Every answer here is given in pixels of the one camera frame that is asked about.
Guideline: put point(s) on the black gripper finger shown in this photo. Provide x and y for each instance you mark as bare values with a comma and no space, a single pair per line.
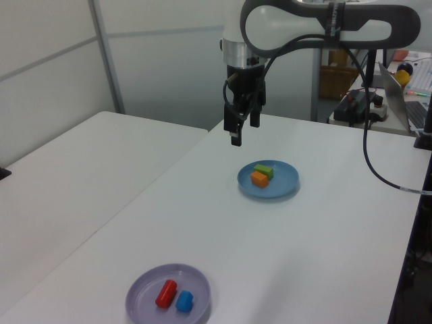
255,116
231,118

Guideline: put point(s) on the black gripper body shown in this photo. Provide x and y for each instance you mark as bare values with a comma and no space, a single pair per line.
246,81

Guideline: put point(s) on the green rectangular block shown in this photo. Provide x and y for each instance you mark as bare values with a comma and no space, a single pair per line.
265,169

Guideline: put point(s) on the orange rectangular block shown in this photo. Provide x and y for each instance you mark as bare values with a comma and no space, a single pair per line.
259,179

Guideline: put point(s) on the red cylinder block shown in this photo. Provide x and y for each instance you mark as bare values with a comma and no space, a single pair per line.
166,293

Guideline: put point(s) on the small blue block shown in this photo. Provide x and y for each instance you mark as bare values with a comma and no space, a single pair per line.
184,301

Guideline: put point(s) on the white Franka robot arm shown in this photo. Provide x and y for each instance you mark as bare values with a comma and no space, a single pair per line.
287,20

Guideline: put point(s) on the blue plate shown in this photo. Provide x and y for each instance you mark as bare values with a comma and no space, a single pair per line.
287,182

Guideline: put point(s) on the brown cardboard box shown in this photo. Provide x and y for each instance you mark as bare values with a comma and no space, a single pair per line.
339,57

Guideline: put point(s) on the black power device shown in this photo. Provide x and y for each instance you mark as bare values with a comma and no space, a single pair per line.
352,104

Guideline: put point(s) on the grey emergency stop box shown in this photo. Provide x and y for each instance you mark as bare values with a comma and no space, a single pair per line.
378,108

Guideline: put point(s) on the black monitor stand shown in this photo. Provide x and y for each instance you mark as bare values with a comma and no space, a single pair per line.
372,67

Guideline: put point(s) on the silver laptop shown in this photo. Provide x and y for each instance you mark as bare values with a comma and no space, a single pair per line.
395,98

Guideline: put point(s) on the yellow ball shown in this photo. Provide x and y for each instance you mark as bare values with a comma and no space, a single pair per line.
403,80

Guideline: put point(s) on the dark blue ball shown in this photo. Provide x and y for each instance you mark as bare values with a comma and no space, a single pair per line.
406,67

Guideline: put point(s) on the white keyboard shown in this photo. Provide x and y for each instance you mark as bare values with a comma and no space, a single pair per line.
422,79

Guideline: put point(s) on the purple plate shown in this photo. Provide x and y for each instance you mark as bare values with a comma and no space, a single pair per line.
145,300

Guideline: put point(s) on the grey partition post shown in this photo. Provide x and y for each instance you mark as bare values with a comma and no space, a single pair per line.
315,84

